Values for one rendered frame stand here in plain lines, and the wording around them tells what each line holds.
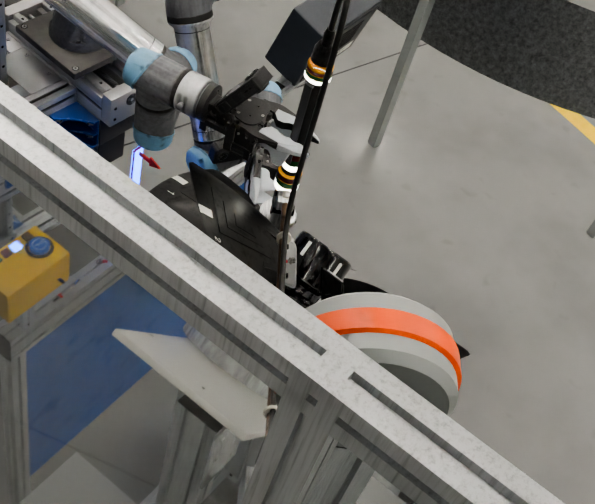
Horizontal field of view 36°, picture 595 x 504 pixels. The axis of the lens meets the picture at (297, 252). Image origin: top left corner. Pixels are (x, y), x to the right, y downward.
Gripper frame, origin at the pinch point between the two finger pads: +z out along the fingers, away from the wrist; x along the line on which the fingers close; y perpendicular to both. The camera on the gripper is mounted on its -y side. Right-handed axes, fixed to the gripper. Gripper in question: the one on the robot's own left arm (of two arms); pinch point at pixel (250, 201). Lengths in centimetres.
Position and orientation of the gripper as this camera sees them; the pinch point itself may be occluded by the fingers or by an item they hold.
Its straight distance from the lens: 185.5
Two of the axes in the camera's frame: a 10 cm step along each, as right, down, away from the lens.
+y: 9.5, 2.0, 2.3
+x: -3.1, 6.1, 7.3
